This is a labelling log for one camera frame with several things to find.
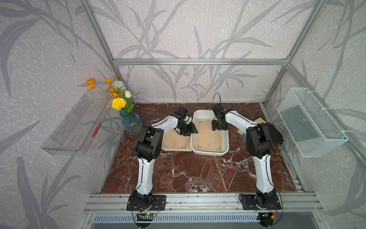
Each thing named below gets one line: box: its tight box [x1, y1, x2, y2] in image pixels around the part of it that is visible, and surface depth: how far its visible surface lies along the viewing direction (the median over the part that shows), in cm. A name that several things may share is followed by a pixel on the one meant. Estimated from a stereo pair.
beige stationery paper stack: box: [195, 119, 224, 152], surface depth 98 cm
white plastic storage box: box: [208, 129, 230, 157], surface depth 93 cm
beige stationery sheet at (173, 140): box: [161, 128, 193, 152], surface depth 97 cm
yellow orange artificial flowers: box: [86, 73, 135, 116], surface depth 84 cm
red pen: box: [91, 122, 102, 138], surface depth 67 cm
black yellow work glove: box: [257, 122, 285, 145], surface depth 103 cm
